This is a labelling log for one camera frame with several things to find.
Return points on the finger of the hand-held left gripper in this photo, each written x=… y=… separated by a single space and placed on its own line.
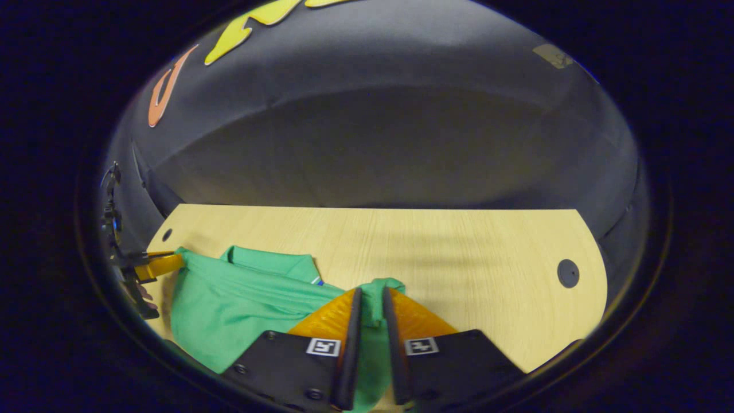
x=160 y=267

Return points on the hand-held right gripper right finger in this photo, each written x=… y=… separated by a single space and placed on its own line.
x=393 y=344

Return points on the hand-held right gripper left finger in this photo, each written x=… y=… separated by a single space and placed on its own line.
x=350 y=344

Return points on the green T-shirt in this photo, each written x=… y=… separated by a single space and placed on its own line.
x=241 y=310

